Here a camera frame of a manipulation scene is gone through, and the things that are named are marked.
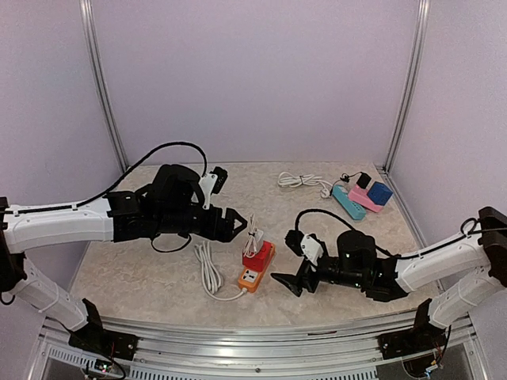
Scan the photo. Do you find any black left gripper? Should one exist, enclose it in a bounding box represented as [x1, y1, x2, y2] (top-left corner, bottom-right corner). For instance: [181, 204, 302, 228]
[155, 203, 247, 241]

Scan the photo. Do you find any white charger cable bundle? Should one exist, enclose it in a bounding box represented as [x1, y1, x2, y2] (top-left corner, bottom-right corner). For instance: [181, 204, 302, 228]
[241, 213, 261, 258]

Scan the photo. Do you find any white usb charger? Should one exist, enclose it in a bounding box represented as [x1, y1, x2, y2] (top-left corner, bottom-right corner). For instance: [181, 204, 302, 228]
[253, 229, 264, 251]

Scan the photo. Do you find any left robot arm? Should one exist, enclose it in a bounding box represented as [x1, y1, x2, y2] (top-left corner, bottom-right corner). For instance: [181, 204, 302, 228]
[1, 165, 247, 352]

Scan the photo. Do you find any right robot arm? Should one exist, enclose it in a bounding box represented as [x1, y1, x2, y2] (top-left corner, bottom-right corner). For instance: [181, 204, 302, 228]
[272, 207, 506, 352]

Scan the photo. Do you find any black plug adapter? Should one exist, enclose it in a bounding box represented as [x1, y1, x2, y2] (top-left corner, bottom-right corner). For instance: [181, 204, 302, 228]
[356, 172, 372, 189]

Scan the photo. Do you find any red cube adapter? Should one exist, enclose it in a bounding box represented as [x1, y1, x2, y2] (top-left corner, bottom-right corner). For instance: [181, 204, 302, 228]
[242, 241, 276, 272]

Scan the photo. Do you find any orange power strip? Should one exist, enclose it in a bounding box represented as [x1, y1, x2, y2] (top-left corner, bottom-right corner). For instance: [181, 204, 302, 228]
[238, 266, 269, 293]

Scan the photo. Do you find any teal power strip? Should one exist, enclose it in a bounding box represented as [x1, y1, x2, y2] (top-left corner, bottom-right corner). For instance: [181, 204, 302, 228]
[331, 184, 366, 221]

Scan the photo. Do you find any pink power strip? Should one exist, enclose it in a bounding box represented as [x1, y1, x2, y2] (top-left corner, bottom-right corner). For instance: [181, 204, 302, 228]
[348, 185, 383, 213]

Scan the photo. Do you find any blue cube adapter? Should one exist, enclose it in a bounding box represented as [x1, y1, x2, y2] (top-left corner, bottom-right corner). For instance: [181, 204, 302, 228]
[367, 181, 393, 207]

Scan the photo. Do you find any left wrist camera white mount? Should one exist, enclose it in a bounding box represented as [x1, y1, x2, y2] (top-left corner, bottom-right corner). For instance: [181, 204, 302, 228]
[199, 166, 228, 210]

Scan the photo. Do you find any white power strip cord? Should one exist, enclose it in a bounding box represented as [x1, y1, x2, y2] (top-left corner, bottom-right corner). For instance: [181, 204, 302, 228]
[193, 241, 250, 302]

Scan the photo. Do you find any white coiled cord at back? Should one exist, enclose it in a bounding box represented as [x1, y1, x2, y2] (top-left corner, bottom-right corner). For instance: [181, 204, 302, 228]
[276, 171, 337, 199]

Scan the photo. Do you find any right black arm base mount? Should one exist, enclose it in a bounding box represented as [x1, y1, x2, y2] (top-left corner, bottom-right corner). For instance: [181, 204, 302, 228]
[377, 298, 447, 359]

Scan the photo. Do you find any aluminium front rail frame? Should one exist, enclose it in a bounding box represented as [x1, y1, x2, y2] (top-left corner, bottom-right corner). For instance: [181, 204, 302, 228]
[25, 311, 492, 379]

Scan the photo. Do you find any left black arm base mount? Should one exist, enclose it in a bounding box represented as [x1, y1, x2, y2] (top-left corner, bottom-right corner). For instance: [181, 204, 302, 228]
[68, 298, 139, 361]

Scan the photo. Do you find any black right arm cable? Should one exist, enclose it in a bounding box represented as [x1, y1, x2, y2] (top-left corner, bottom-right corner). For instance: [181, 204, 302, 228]
[295, 208, 482, 258]

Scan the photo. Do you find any left aluminium corner post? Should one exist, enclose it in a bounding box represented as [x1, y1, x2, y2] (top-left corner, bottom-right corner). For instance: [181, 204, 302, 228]
[79, 0, 128, 173]

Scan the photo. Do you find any aluminium corner post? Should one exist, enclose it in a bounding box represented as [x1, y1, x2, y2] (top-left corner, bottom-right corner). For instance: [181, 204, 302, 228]
[382, 0, 430, 176]
[79, 0, 128, 173]

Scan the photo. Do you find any right aluminium corner post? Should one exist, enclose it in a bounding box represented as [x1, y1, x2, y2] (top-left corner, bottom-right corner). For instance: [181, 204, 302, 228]
[382, 0, 430, 176]

